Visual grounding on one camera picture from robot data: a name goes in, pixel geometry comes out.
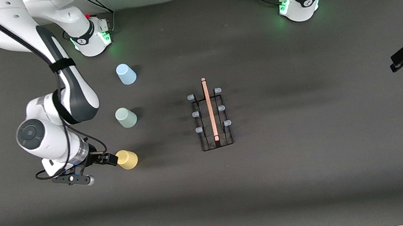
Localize mint green plastic cup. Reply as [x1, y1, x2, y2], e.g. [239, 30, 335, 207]
[114, 106, 139, 130]

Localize black wire cup holder rack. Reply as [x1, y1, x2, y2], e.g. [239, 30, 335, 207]
[184, 74, 236, 154]

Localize black right arm base cables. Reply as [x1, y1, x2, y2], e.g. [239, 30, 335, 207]
[79, 0, 118, 37]

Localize yellow plastic cup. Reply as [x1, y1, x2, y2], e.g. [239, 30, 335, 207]
[114, 148, 140, 171]

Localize light blue plastic cup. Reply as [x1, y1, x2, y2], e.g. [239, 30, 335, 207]
[115, 62, 139, 87]

